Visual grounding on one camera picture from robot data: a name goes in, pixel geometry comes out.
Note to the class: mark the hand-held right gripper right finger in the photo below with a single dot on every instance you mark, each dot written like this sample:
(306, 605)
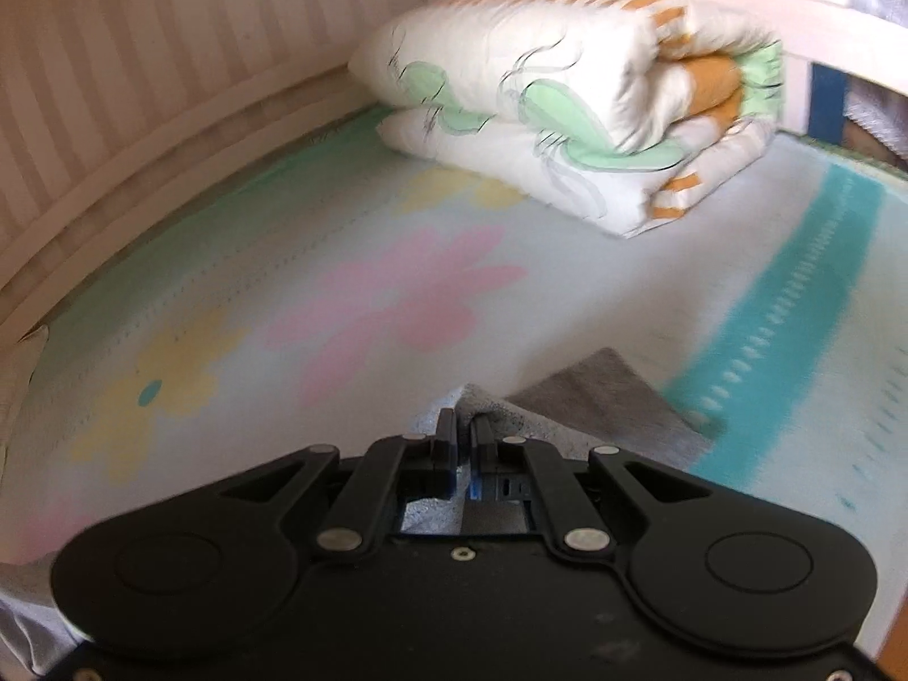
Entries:
(482, 455)

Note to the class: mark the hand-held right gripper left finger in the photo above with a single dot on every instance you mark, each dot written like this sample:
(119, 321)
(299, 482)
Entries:
(445, 461)

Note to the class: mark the grey speckled pants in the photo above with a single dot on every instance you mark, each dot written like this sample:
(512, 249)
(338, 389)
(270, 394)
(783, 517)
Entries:
(603, 397)

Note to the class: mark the pastel floral bed sheet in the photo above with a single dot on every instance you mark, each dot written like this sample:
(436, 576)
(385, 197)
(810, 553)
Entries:
(369, 312)

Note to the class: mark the white green patterned pillows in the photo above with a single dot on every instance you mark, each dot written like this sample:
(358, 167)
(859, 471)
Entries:
(567, 85)

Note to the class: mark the blue bookshelf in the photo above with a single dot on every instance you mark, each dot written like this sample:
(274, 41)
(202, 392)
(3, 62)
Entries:
(826, 103)

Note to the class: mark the white wooden bed frame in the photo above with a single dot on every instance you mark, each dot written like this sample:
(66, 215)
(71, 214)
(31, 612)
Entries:
(177, 128)

